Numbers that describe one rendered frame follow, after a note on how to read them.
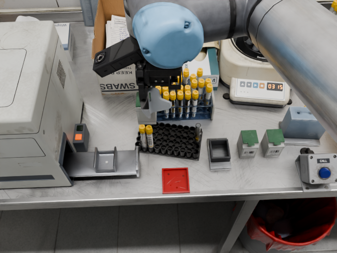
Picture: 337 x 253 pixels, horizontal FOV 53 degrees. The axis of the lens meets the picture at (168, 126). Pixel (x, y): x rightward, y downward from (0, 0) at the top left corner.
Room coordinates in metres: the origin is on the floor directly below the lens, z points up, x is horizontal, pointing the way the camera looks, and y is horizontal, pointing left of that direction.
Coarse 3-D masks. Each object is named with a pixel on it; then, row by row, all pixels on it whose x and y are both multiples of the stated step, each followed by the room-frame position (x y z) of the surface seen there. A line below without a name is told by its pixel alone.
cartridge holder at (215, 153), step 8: (208, 144) 0.45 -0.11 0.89; (216, 144) 0.44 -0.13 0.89; (224, 144) 0.45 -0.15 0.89; (208, 152) 0.43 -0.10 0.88; (216, 152) 0.42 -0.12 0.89; (224, 152) 0.42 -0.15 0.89; (216, 160) 0.39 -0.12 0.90; (224, 160) 0.39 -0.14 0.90; (216, 168) 0.38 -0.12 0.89; (224, 168) 0.38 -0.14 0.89
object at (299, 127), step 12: (288, 108) 0.50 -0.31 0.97; (300, 108) 0.50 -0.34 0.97; (288, 120) 0.47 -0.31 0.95; (300, 120) 0.46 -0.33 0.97; (312, 120) 0.46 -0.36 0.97; (288, 132) 0.46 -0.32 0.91; (300, 132) 0.46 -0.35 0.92; (312, 132) 0.46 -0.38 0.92; (288, 144) 0.45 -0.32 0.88; (300, 144) 0.45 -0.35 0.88; (312, 144) 0.44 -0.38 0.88
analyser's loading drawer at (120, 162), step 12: (72, 156) 0.41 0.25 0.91; (84, 156) 0.41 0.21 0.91; (96, 156) 0.39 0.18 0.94; (108, 156) 0.41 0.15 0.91; (120, 156) 0.40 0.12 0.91; (132, 156) 0.40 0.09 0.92; (72, 168) 0.37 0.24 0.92; (84, 168) 0.37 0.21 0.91; (96, 168) 0.36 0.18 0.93; (108, 168) 0.37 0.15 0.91; (120, 168) 0.37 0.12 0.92; (132, 168) 0.37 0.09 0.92
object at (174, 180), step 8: (168, 168) 0.38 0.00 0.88; (176, 168) 0.38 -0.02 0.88; (184, 168) 0.38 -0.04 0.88; (168, 176) 0.36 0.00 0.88; (176, 176) 0.36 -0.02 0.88; (184, 176) 0.36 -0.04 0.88; (168, 184) 0.34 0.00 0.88; (176, 184) 0.34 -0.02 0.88; (184, 184) 0.34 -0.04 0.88; (168, 192) 0.32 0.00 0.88; (176, 192) 0.32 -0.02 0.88; (184, 192) 0.32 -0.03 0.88
